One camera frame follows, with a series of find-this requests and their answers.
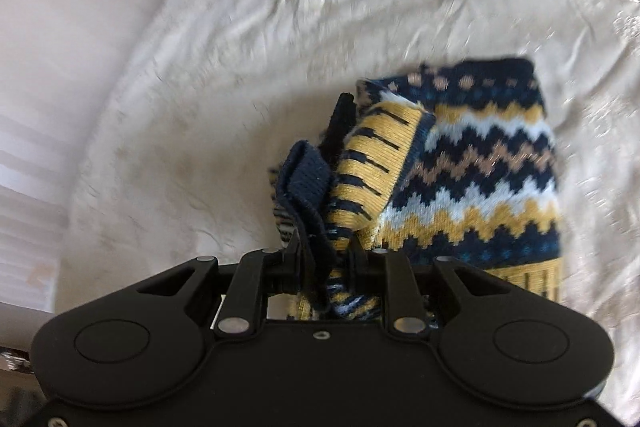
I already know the navy yellow patterned knit sweater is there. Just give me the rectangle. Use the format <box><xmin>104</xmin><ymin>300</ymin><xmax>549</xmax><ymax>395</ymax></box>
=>
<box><xmin>269</xmin><ymin>57</ymin><xmax>562</xmax><ymax>321</ymax></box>

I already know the white embroidered bedspread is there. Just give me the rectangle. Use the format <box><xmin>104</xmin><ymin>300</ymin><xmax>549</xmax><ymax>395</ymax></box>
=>
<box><xmin>55</xmin><ymin>0</ymin><xmax>639</xmax><ymax>423</ymax></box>

